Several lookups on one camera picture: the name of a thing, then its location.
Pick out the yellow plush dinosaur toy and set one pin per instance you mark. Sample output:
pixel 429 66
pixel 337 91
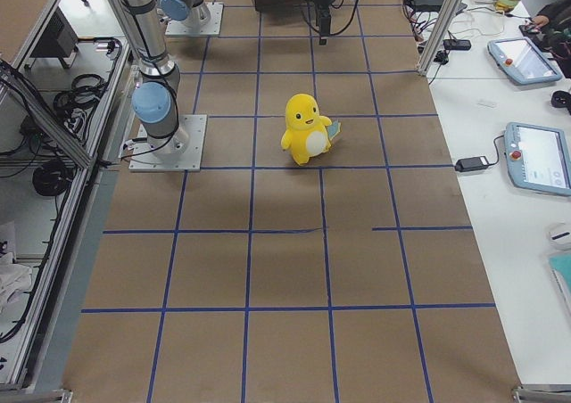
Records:
pixel 307 133

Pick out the black power brick right table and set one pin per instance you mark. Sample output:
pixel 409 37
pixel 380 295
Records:
pixel 471 164

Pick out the upper teach pendant tablet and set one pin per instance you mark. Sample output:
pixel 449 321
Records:
pixel 522 61

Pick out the teach pendant tablet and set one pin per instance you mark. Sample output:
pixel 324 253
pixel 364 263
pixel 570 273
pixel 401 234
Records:
pixel 537 158
pixel 522 61

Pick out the lower teach pendant tablet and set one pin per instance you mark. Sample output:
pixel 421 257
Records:
pixel 537 158

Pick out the white crumpled cloth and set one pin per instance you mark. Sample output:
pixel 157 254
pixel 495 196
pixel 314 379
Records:
pixel 16 278

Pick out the aluminium frame post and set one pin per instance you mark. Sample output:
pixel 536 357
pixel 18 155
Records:
pixel 443 21

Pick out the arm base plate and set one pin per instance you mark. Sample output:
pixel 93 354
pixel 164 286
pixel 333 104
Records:
pixel 183 151

